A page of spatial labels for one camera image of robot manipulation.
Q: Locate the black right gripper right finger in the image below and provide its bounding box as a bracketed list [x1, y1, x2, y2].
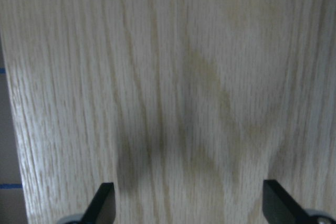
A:
[262, 179, 310, 224]

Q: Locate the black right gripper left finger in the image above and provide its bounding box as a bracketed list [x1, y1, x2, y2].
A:
[81, 183, 116, 223]

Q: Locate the light wooden drawer cabinet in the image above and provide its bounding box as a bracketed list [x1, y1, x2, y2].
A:
[1, 0, 335, 223]

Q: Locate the brown paper mat blue grid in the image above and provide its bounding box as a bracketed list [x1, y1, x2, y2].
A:
[0, 37, 28, 224]

